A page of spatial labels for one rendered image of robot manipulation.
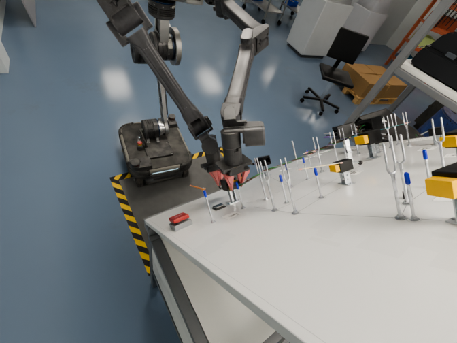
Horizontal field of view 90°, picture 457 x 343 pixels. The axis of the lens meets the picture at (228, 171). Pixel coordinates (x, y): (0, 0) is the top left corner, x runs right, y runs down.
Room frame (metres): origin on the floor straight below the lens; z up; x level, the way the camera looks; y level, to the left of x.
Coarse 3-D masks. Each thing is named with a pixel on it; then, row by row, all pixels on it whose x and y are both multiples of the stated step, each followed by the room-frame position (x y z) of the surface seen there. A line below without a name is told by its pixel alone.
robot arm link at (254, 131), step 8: (224, 112) 0.57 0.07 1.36; (232, 112) 0.57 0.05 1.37; (224, 120) 0.54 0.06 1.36; (232, 120) 0.55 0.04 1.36; (240, 120) 0.56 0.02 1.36; (248, 128) 0.54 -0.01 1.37; (256, 128) 0.54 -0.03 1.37; (264, 128) 0.54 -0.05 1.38; (248, 136) 0.51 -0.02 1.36; (256, 136) 0.52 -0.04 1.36; (264, 136) 0.52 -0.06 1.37; (248, 144) 0.51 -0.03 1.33; (256, 144) 0.51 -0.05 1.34; (264, 144) 0.52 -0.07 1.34
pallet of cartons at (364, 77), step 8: (360, 64) 4.91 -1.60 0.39; (352, 72) 4.50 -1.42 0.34; (360, 72) 4.49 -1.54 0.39; (368, 72) 4.63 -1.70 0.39; (376, 72) 4.79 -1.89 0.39; (352, 80) 4.43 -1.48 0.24; (360, 80) 4.30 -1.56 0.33; (368, 80) 4.25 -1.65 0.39; (376, 80) 4.39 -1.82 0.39; (392, 80) 4.69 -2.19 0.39; (400, 80) 4.84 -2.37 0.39; (344, 88) 4.42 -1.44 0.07; (352, 88) 4.33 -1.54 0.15; (360, 88) 4.21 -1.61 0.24; (368, 88) 4.16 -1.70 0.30; (384, 88) 4.37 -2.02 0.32; (392, 88) 4.52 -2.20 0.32; (400, 88) 4.65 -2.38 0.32; (360, 96) 4.14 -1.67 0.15; (376, 96) 4.34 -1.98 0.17; (384, 96) 4.49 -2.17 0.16; (392, 96) 4.64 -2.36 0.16
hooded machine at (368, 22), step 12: (360, 0) 7.18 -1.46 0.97; (372, 0) 6.98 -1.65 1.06; (384, 0) 6.96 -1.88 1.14; (360, 12) 6.98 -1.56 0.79; (372, 12) 6.82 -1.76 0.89; (384, 12) 7.12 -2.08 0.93; (348, 24) 7.08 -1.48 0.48; (360, 24) 6.83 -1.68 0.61; (372, 24) 6.97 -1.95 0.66; (372, 36) 7.14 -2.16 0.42
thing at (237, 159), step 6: (228, 150) 0.49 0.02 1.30; (240, 150) 0.51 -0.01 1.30; (228, 156) 0.48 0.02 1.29; (234, 156) 0.49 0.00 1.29; (240, 156) 0.50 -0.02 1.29; (216, 162) 0.49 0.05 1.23; (222, 162) 0.50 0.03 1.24; (228, 162) 0.48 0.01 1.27; (234, 162) 0.48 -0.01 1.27; (240, 162) 0.49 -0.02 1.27; (246, 162) 0.51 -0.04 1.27; (222, 168) 0.46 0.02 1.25; (228, 168) 0.46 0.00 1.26; (234, 168) 0.47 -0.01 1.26
